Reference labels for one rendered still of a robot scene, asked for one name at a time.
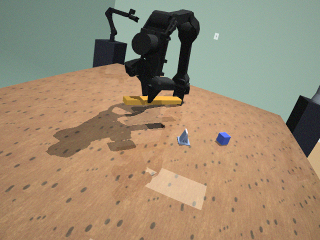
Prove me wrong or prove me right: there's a yellow bar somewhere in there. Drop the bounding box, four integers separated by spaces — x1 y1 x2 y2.
122 96 182 105

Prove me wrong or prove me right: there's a blue cube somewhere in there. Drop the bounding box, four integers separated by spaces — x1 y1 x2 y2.
216 132 231 145

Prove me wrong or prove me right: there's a light blue wedge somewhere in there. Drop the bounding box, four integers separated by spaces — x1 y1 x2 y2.
177 130 190 146

